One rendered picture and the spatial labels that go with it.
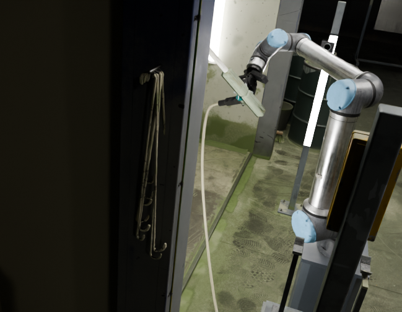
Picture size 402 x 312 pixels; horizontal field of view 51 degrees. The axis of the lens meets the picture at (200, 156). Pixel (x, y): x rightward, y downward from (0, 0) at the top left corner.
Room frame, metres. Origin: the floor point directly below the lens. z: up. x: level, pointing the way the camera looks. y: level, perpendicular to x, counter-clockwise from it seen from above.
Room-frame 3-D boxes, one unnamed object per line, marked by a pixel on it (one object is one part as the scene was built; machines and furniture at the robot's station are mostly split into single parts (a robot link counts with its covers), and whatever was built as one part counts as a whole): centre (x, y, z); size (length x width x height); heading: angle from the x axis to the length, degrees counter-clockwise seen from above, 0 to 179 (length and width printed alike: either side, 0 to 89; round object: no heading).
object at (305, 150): (2.94, -0.80, 0.82); 0.05 x 0.05 x 1.64; 75
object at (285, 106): (4.70, -0.86, 0.14); 0.31 x 0.29 x 0.28; 165
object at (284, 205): (2.94, -0.80, 0.01); 0.20 x 0.20 x 0.01; 75
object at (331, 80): (4.41, -1.24, 0.44); 0.59 x 0.58 x 0.89; 179
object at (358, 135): (0.89, -0.40, 1.42); 0.12 x 0.06 x 0.26; 75
